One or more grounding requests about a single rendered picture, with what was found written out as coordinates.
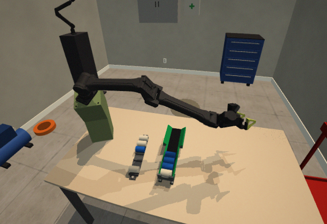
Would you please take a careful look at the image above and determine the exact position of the blue plastic bar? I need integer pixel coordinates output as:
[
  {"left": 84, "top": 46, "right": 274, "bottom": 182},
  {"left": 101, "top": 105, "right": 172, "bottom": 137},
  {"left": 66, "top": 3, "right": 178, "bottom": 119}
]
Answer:
[
  {"left": 165, "top": 151, "right": 176, "bottom": 158},
  {"left": 163, "top": 156, "right": 175, "bottom": 164},
  {"left": 135, "top": 146, "right": 146, "bottom": 152},
  {"left": 162, "top": 162, "right": 174, "bottom": 171}
]

